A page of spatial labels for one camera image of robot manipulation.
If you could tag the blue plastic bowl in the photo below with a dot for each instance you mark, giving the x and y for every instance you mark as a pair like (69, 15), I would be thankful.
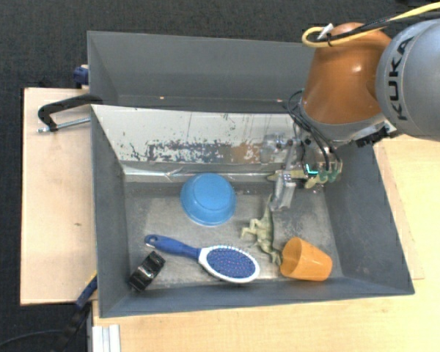
(207, 200)

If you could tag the pale green toy dinosaur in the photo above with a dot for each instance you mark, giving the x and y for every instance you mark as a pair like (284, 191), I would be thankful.
(264, 231)

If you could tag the grey metal bin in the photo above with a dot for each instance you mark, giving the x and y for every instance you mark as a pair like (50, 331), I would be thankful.
(212, 68)

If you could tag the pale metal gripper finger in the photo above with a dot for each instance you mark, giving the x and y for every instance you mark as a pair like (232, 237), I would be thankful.
(278, 196)
(289, 193)

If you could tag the orange plastic cup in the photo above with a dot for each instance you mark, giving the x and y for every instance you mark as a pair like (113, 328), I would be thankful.
(308, 260)

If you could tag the blue and white hairbrush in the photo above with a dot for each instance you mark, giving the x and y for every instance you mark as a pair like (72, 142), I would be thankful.
(231, 264)

